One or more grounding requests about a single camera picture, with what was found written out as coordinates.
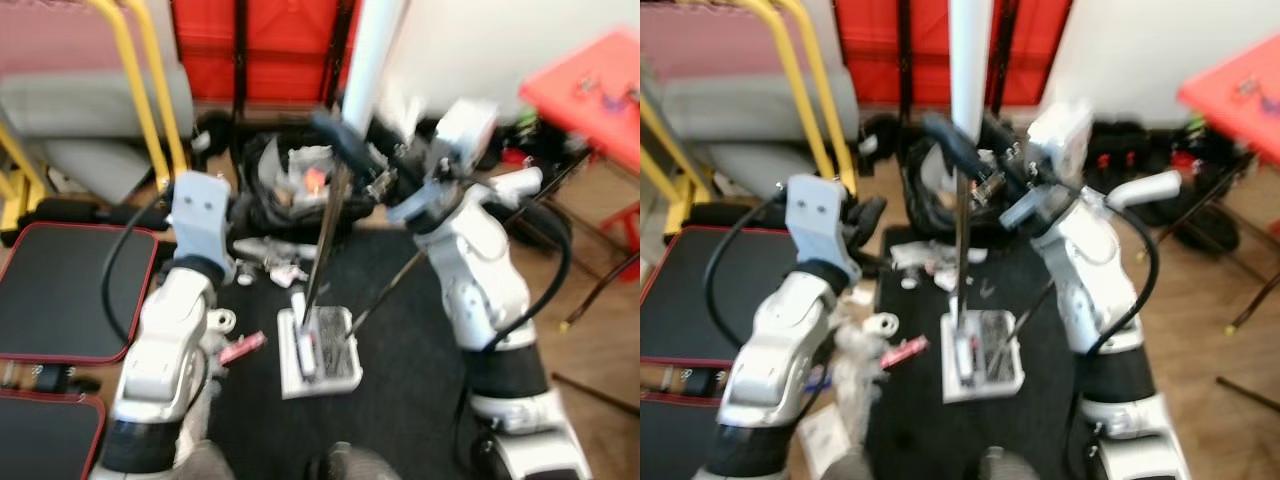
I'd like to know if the black red-trimmed exercise bench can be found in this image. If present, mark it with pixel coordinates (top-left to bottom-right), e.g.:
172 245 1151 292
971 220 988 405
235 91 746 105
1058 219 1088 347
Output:
640 200 791 369
0 198 163 365

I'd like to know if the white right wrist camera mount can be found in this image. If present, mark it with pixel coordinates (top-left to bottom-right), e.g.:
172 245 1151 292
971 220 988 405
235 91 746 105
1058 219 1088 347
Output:
998 100 1093 233
385 97 501 231

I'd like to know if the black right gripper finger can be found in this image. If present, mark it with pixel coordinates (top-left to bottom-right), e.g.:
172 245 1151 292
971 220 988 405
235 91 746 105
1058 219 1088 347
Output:
310 110 376 176
920 112 989 179

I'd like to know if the pink foam puzzle mat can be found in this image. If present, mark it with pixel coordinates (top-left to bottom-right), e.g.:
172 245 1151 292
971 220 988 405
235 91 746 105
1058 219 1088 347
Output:
0 0 173 76
640 0 836 81

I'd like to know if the small red pink card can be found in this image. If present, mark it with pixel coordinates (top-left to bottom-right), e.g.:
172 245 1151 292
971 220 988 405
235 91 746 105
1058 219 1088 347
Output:
880 336 931 365
218 333 269 365

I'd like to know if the silver handled broom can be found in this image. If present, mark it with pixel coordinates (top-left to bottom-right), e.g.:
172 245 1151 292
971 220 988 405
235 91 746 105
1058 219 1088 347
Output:
945 0 996 321
298 0 413 319

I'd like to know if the thin dark stick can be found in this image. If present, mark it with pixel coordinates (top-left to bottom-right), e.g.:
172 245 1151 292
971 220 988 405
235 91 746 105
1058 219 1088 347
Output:
1215 375 1280 413
548 372 641 415

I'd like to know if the clear plastic bag white print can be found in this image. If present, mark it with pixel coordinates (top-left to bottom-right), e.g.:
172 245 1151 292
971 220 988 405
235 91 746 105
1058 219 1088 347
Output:
233 238 301 267
888 240 963 269

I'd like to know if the thin stick with yellow tip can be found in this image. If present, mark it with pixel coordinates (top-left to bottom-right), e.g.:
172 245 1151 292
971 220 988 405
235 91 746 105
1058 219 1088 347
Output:
558 252 641 333
1225 285 1280 336

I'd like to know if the red folding table brown frame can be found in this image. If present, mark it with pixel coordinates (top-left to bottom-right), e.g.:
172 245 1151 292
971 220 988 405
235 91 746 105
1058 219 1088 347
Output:
170 0 363 109
833 0 1073 109

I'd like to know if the yellow tubular frame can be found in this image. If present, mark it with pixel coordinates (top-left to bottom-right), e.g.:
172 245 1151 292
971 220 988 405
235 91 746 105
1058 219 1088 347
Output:
640 0 837 236
120 0 193 179
0 0 173 236
772 0 863 171

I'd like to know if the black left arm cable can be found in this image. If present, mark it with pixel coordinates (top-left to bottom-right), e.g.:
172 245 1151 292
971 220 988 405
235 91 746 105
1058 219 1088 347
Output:
100 186 177 346
703 190 791 321

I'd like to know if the grey rolled vinyl mat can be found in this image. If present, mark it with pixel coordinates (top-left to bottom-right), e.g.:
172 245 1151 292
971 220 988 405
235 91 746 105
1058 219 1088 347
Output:
655 75 863 201
0 70 197 201

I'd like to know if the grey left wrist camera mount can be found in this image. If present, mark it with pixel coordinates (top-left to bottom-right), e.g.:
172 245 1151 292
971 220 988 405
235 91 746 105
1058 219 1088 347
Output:
168 170 238 284
785 172 861 286

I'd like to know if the black plastic trash bag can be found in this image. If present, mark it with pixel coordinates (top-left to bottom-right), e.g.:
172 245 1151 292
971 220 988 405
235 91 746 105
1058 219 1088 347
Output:
235 122 401 237
898 120 1013 239

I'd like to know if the small red table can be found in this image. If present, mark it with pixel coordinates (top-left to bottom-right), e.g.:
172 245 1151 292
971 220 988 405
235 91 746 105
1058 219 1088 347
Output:
1158 35 1280 246
500 28 641 256

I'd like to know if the white paper bag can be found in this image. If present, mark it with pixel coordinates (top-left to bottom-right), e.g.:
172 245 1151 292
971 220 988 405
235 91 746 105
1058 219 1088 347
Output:
795 405 853 473

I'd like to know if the grey left robot leg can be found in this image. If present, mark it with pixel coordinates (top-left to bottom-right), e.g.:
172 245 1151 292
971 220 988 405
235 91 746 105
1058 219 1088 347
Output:
818 452 873 480
172 440 239 480

